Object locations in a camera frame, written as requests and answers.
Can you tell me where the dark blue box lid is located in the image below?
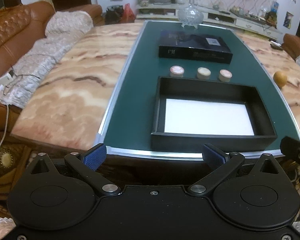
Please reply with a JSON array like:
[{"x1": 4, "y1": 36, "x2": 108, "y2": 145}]
[{"x1": 158, "y1": 30, "x2": 233, "y2": 64}]

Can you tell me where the white charger with cable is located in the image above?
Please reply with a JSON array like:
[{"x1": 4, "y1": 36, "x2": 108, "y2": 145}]
[{"x1": 0, "y1": 73, "x2": 12, "y2": 147}]

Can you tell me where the black bag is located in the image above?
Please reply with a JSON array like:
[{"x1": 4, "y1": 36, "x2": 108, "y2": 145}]
[{"x1": 105, "y1": 5, "x2": 124, "y2": 25}]

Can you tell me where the brown leather armchair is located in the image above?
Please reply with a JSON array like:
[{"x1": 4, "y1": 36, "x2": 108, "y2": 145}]
[{"x1": 281, "y1": 34, "x2": 300, "y2": 60}]

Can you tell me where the brown leather sofa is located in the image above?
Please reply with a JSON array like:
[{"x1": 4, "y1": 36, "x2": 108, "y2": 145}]
[{"x1": 0, "y1": 1, "x2": 101, "y2": 191}]

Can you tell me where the round cream jar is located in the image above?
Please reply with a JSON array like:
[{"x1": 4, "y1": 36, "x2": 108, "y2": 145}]
[
  {"x1": 218, "y1": 69, "x2": 232, "y2": 82},
  {"x1": 197, "y1": 67, "x2": 211, "y2": 80}
]

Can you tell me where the white tv cabinet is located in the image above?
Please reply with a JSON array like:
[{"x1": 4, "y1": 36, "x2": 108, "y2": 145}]
[{"x1": 136, "y1": 4, "x2": 282, "y2": 40}]

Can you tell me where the beige lace sofa cover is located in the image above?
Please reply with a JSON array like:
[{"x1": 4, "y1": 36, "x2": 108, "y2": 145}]
[{"x1": 0, "y1": 11, "x2": 93, "y2": 108}]

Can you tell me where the round cream jar middle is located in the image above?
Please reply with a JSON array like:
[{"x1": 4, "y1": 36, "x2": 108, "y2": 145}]
[{"x1": 197, "y1": 67, "x2": 211, "y2": 80}]

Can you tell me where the red plastic bag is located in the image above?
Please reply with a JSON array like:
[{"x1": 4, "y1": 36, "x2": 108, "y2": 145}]
[{"x1": 121, "y1": 3, "x2": 135, "y2": 23}]

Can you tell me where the open black tray box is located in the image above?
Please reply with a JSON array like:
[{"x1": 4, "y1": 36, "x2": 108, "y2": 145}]
[{"x1": 151, "y1": 77, "x2": 277, "y2": 153}]

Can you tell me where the round cream jar right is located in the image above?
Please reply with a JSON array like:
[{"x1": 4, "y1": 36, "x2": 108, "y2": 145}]
[{"x1": 218, "y1": 69, "x2": 232, "y2": 82}]

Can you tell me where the glass candy bowl with lid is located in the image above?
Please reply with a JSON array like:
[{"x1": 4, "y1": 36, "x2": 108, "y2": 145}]
[{"x1": 178, "y1": 0, "x2": 204, "y2": 29}]

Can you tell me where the round jar pink rim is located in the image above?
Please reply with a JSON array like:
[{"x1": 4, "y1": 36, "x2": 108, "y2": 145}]
[{"x1": 170, "y1": 66, "x2": 184, "y2": 77}]

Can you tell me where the green table mat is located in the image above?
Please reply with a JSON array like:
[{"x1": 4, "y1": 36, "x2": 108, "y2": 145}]
[{"x1": 96, "y1": 21, "x2": 300, "y2": 160}]

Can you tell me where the orange fruit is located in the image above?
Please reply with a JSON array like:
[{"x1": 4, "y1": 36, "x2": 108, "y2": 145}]
[{"x1": 273, "y1": 71, "x2": 287, "y2": 89}]

